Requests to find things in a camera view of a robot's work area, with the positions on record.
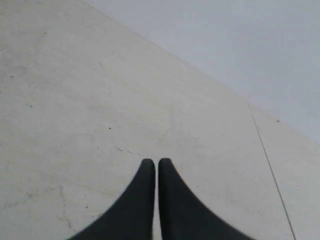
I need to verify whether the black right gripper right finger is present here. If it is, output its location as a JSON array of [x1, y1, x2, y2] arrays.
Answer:
[[158, 158, 252, 240]]

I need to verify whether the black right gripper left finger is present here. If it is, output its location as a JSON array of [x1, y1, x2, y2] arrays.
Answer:
[[70, 158, 155, 240]]

